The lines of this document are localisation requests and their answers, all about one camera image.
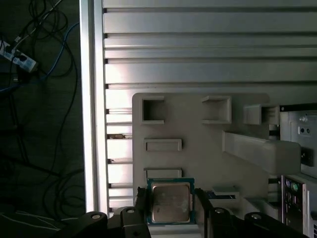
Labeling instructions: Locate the blue floor cable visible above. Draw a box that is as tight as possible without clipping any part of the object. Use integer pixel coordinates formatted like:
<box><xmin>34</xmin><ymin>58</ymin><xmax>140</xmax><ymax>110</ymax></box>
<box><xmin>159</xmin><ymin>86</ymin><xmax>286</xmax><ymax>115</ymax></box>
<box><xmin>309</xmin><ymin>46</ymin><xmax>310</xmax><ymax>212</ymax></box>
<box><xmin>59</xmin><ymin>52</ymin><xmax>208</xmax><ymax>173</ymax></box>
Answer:
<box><xmin>0</xmin><ymin>22</ymin><xmax>81</xmax><ymax>93</ymax></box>

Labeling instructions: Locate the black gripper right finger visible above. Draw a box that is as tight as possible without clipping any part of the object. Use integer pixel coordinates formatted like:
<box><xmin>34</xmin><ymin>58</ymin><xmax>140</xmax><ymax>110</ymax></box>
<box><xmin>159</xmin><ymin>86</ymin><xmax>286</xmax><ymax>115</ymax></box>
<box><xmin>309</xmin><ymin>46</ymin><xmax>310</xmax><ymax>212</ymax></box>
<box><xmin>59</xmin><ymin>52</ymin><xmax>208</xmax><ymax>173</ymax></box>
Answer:
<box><xmin>195</xmin><ymin>188</ymin><xmax>308</xmax><ymax>238</ymax></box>

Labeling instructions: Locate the white power strip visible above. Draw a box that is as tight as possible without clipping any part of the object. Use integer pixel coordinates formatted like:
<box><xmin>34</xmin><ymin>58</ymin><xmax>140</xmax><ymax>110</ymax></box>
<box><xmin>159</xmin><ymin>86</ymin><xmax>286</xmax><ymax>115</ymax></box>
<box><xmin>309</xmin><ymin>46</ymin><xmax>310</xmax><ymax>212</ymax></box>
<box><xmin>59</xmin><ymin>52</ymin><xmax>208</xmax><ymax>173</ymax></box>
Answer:
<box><xmin>0</xmin><ymin>39</ymin><xmax>40</xmax><ymax>73</ymax></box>

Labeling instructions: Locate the grey parts rack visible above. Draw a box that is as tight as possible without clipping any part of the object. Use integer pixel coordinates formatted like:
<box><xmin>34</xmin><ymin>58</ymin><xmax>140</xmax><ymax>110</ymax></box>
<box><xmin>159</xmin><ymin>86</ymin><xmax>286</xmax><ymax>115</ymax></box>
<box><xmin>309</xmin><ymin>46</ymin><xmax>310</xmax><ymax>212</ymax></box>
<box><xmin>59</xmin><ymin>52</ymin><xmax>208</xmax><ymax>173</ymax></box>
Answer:
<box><xmin>131</xmin><ymin>92</ymin><xmax>302</xmax><ymax>238</ymax></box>

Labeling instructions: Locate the silver CPU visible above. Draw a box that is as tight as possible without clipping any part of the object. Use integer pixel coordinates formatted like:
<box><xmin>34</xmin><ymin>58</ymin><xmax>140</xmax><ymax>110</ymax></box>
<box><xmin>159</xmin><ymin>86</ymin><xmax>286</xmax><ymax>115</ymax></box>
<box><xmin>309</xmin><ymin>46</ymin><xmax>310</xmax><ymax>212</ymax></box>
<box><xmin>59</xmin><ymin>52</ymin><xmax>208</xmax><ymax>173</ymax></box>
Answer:
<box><xmin>146</xmin><ymin>177</ymin><xmax>197</xmax><ymax>225</ymax></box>

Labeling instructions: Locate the black open PC case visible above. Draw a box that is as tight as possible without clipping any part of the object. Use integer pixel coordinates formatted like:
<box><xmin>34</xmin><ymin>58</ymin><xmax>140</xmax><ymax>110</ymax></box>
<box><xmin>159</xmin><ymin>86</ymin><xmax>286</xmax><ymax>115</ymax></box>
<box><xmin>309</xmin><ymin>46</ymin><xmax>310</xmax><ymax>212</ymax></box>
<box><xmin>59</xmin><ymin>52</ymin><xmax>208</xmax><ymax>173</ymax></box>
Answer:
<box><xmin>279</xmin><ymin>105</ymin><xmax>317</xmax><ymax>238</ymax></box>

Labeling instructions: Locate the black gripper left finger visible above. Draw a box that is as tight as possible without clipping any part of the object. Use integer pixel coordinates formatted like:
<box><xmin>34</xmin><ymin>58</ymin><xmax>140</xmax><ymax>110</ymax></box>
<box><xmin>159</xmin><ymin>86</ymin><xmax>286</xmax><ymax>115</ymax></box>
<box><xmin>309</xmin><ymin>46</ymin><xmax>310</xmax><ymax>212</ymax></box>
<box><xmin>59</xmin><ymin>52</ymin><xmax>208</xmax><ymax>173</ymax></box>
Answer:
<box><xmin>49</xmin><ymin>185</ymin><xmax>152</xmax><ymax>238</ymax></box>

